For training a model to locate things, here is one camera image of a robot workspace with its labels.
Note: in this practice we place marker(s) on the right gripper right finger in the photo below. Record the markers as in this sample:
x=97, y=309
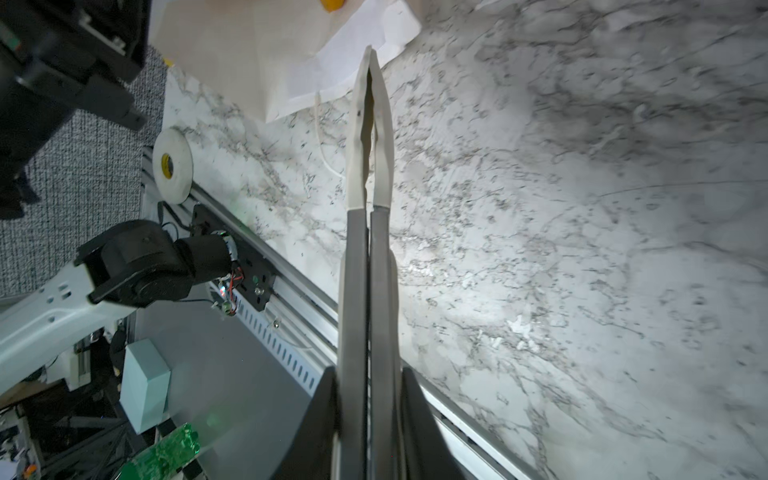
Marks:
x=427, y=456

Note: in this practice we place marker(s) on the metal tongs white tips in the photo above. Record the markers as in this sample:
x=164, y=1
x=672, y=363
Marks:
x=369, y=442

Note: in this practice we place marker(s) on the green plastic bottle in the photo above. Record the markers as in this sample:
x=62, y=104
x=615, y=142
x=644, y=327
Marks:
x=162, y=460

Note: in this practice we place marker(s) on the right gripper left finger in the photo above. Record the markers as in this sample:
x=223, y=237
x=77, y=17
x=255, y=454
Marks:
x=309, y=455

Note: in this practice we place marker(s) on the white tape roll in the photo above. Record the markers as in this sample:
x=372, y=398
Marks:
x=173, y=167

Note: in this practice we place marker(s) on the pale green box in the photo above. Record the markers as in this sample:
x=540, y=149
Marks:
x=145, y=385

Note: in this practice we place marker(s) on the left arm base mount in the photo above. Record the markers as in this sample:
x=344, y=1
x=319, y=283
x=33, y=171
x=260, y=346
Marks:
x=251, y=276

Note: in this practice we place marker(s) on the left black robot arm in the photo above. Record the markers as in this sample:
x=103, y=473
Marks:
x=59, y=57

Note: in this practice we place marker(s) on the white paper gift bag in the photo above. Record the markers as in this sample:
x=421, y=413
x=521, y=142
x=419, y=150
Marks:
x=274, y=58

